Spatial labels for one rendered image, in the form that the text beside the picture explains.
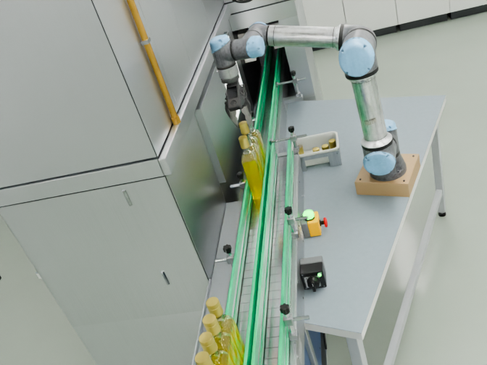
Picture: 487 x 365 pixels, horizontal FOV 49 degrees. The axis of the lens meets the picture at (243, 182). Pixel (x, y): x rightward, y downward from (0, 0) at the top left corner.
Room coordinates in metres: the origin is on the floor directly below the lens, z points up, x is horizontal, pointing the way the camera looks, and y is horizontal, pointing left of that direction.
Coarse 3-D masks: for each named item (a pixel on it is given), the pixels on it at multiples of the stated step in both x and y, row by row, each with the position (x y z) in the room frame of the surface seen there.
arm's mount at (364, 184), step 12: (408, 156) 1.88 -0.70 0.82; (408, 168) 1.80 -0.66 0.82; (360, 180) 1.83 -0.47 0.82; (372, 180) 1.80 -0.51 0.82; (396, 180) 1.75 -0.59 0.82; (408, 180) 1.72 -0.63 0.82; (360, 192) 1.82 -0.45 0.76; (372, 192) 1.79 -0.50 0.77; (384, 192) 1.76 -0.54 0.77; (396, 192) 1.73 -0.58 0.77; (408, 192) 1.70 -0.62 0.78
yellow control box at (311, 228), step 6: (318, 216) 1.69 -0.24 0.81; (306, 222) 1.66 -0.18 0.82; (312, 222) 1.65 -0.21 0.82; (318, 222) 1.64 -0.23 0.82; (306, 228) 1.65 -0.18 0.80; (312, 228) 1.65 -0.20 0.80; (318, 228) 1.64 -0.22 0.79; (306, 234) 1.65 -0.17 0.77; (312, 234) 1.65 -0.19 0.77; (318, 234) 1.64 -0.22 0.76
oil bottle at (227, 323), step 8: (208, 304) 1.02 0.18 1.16; (216, 304) 1.01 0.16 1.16; (216, 312) 1.01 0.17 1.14; (224, 320) 1.02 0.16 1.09; (232, 320) 1.03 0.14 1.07; (224, 328) 1.00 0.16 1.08; (232, 328) 1.01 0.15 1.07; (232, 336) 1.00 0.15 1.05; (240, 336) 1.04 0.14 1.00; (240, 344) 1.02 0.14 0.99; (240, 352) 1.00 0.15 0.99
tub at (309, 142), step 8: (312, 136) 2.27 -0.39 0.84; (320, 136) 2.26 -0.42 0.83; (328, 136) 2.25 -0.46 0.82; (336, 136) 2.20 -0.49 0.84; (304, 144) 2.28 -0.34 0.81; (312, 144) 2.27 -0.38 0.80; (320, 144) 2.26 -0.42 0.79; (328, 144) 2.25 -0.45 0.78; (336, 144) 2.13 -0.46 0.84; (304, 152) 2.27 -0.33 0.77; (312, 152) 2.12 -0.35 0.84; (320, 152) 2.11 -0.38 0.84
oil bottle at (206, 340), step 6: (204, 336) 0.92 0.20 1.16; (210, 336) 0.91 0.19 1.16; (204, 342) 0.90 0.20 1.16; (210, 342) 0.90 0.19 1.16; (204, 348) 0.90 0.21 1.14; (210, 348) 0.90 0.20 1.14; (216, 348) 0.91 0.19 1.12; (210, 354) 0.90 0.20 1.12; (216, 354) 0.91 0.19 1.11; (222, 354) 0.92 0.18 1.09; (228, 354) 0.93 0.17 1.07; (216, 360) 0.90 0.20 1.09; (222, 360) 0.90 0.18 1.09; (228, 360) 0.92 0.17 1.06
